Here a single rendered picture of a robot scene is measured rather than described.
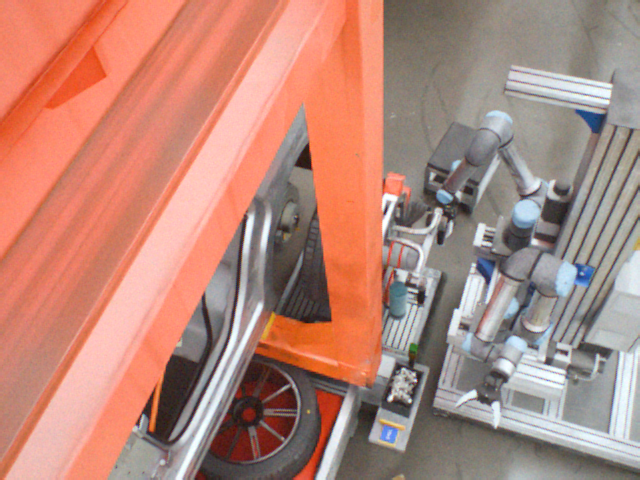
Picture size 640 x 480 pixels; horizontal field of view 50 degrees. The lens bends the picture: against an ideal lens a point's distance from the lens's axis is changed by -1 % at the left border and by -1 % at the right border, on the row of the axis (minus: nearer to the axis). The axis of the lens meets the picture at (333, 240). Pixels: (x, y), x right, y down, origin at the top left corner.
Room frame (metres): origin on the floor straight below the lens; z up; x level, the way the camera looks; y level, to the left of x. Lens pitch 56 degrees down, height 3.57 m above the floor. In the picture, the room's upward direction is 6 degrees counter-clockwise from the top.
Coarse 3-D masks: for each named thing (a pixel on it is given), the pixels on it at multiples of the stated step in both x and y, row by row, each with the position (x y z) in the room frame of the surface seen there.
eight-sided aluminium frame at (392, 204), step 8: (384, 200) 1.82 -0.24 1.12; (392, 200) 1.81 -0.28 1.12; (400, 200) 1.87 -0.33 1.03; (384, 208) 1.79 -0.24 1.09; (392, 208) 1.77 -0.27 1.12; (400, 208) 1.94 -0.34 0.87; (400, 216) 1.94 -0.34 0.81; (384, 224) 1.69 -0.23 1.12; (384, 232) 1.65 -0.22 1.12; (384, 264) 1.80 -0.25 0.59; (384, 280) 1.70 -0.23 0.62; (384, 288) 1.66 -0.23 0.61
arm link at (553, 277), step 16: (544, 256) 1.24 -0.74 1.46; (544, 272) 1.18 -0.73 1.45; (560, 272) 1.17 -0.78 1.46; (544, 288) 1.16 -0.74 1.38; (560, 288) 1.13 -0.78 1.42; (544, 304) 1.16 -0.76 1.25; (528, 320) 1.18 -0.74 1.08; (544, 320) 1.16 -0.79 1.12; (528, 336) 1.15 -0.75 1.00; (544, 336) 1.13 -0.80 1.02
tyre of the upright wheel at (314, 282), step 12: (384, 180) 1.94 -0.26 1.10; (312, 228) 1.70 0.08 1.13; (312, 240) 1.65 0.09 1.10; (312, 252) 1.61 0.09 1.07; (312, 264) 1.59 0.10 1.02; (324, 264) 1.57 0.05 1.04; (312, 276) 1.56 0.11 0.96; (324, 276) 1.54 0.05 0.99; (312, 288) 1.54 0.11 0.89; (324, 288) 1.52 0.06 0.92; (312, 300) 1.55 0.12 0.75; (324, 300) 1.51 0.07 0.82
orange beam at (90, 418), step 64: (320, 0) 1.11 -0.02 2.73; (256, 64) 0.95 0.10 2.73; (320, 64) 1.04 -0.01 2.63; (256, 128) 0.80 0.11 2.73; (192, 192) 0.67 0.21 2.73; (192, 256) 0.57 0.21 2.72; (128, 320) 0.46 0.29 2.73; (64, 384) 0.37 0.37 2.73; (128, 384) 0.38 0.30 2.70; (64, 448) 0.29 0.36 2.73
